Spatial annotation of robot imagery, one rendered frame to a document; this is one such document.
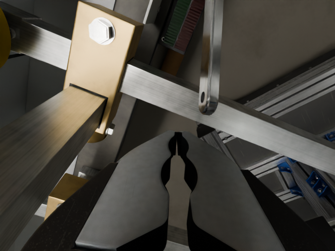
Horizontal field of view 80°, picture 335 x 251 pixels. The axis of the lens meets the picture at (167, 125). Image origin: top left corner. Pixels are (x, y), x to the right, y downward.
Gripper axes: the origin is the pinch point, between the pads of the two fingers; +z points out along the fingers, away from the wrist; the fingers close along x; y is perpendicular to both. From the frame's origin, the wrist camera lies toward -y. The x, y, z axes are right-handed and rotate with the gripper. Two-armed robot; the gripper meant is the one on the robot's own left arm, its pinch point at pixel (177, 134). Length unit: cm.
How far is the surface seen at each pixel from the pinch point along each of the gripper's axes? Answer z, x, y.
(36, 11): 31.2, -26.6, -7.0
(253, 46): 93, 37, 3
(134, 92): 8.4, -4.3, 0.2
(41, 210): 9.5, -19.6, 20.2
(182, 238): 10.7, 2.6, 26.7
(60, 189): 10.1, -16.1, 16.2
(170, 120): 93, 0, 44
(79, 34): 7.4, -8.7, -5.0
